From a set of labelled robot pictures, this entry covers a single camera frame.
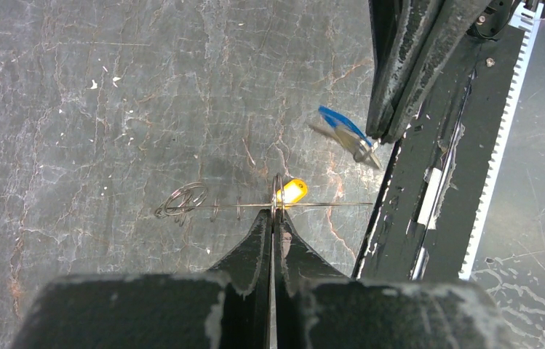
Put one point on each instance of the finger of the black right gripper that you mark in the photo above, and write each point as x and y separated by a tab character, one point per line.
399	29
449	26

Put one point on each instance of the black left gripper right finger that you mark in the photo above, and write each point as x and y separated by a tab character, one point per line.
319	307

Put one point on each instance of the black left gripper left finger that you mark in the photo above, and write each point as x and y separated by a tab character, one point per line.
226	306

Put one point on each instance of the blue tagged key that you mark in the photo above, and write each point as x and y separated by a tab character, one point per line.
342	130

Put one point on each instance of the yellow tagged key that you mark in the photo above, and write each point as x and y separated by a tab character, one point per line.
291	192

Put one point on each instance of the white toothed cable duct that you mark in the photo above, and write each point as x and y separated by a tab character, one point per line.
527	21

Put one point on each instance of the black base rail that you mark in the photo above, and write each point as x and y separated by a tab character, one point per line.
425	211

